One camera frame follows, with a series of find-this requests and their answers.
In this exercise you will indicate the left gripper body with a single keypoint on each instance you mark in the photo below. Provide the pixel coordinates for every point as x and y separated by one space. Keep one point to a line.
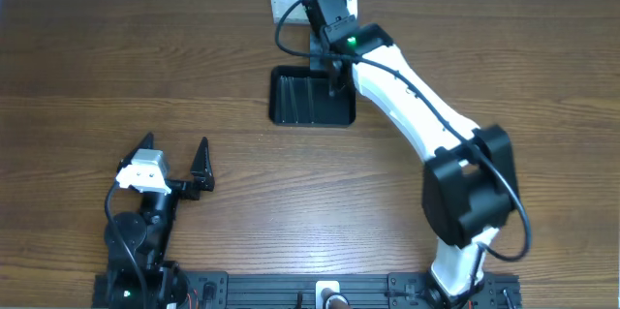
184 189

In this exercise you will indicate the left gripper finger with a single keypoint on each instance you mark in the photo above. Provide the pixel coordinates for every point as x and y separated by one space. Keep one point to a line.
203 168
144 143

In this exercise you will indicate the clear test tube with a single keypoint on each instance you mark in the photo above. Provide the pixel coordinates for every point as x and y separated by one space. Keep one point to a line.
293 101
310 101
283 101

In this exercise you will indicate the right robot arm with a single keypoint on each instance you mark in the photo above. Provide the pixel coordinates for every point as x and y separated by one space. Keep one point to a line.
412 101

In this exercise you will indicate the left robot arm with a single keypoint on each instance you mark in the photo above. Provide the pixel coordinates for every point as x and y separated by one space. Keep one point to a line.
145 231

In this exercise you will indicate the black tray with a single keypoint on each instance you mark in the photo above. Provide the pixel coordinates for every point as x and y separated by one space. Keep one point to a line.
324 105

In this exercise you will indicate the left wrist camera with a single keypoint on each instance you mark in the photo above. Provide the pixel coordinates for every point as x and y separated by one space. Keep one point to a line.
143 171

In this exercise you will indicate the mounting rail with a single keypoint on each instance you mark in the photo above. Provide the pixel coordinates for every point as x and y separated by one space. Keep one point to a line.
276 292

